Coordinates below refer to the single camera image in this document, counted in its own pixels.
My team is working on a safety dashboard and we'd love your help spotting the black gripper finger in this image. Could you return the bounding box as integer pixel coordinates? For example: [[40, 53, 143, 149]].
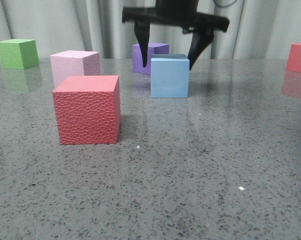
[[134, 20, 150, 67], [187, 28, 214, 70]]

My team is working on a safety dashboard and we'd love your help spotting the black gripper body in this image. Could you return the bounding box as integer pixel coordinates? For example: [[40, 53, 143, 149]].
[[122, 0, 230, 34]]

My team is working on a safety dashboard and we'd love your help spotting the light blue foam cube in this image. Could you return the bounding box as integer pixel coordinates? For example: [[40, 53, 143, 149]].
[[150, 54, 190, 98]]

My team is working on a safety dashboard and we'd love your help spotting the purple foam cube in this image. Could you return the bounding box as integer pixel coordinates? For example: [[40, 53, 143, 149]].
[[132, 42, 170, 75]]

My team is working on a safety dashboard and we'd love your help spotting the grey-green curtain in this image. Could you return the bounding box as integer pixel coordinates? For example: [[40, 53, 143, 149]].
[[0, 0, 301, 60]]

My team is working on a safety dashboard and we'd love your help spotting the pink foam cube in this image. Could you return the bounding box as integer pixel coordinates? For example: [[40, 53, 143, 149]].
[[50, 50, 101, 87]]

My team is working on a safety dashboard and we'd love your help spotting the large red foam cube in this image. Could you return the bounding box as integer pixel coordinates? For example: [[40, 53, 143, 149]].
[[52, 75, 121, 145]]

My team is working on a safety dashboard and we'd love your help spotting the red foam cube far right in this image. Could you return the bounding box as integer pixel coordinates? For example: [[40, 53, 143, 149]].
[[286, 42, 301, 73]]

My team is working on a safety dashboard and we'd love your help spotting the green foam cube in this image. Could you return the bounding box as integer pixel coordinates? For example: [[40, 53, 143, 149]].
[[0, 39, 39, 70]]

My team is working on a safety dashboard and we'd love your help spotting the black cable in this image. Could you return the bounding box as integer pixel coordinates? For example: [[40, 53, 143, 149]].
[[212, 0, 239, 8]]

